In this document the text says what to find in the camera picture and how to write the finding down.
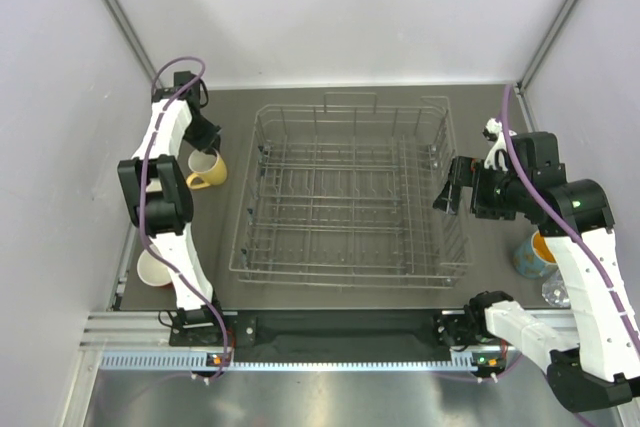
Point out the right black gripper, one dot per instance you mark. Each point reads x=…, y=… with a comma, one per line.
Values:
x=470, y=171

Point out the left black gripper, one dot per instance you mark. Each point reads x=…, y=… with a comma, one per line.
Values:
x=210, y=140

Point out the yellow mug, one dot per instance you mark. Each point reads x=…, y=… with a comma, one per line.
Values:
x=206, y=170

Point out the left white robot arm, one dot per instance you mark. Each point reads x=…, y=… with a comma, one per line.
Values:
x=157, y=197

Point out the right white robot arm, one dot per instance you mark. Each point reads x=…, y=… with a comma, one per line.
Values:
x=598, y=367

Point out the blue patterned mug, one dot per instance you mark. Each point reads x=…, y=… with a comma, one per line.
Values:
x=533, y=259

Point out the clear glass cup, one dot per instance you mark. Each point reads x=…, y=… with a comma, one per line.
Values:
x=554, y=291

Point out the red mug white inside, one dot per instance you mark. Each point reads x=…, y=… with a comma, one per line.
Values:
x=152, y=272

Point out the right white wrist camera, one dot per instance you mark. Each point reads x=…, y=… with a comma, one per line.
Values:
x=497, y=158

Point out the grey wire dish rack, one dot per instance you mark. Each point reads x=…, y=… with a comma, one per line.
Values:
x=341, y=194

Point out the grey slotted cable duct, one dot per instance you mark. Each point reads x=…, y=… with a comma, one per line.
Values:
x=202, y=361

